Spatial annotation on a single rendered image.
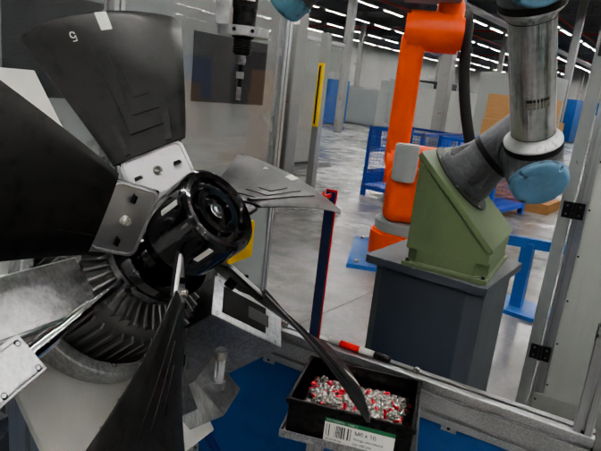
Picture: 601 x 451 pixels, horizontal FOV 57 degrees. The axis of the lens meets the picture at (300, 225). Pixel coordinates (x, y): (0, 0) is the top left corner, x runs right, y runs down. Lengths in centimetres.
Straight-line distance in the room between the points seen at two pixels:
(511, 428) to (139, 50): 90
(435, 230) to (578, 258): 126
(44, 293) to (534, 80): 89
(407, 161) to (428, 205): 320
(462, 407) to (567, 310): 147
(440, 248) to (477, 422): 40
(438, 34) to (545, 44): 363
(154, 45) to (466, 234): 78
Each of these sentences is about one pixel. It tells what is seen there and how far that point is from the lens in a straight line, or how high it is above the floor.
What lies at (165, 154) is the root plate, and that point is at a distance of 79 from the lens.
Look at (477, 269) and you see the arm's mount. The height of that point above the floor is 103.
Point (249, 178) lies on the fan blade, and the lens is 96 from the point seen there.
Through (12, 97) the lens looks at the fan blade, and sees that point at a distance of 63.
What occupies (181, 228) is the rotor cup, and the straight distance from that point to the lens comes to 67.
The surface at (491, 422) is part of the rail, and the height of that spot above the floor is 82.
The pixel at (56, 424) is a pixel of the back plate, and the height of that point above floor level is 93.
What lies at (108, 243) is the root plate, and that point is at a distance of 70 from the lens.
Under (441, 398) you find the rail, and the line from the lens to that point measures 115.
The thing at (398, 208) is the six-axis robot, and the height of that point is 50.
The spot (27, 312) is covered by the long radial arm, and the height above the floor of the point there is 111.
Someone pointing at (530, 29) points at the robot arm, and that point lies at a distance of 110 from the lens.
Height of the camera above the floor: 139
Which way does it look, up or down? 14 degrees down
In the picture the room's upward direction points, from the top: 6 degrees clockwise
